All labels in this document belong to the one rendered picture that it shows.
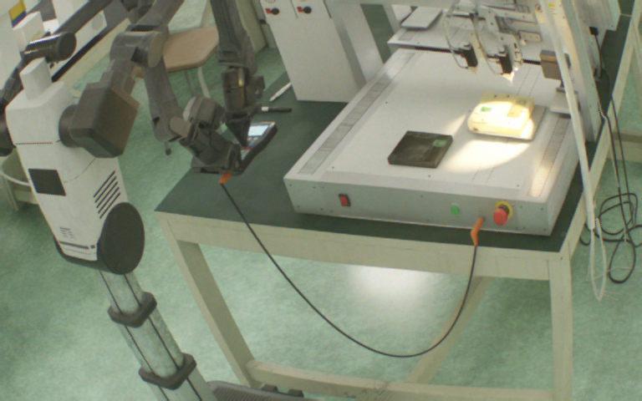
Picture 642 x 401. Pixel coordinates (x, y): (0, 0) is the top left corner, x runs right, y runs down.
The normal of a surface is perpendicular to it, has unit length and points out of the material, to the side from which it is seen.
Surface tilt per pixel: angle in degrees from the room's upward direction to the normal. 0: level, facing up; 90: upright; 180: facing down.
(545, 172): 0
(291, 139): 0
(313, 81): 90
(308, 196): 90
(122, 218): 90
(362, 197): 90
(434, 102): 0
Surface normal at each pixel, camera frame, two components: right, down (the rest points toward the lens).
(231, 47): -0.29, 0.84
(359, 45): 0.82, 0.07
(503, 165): -0.29, -0.80
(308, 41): -0.49, 0.60
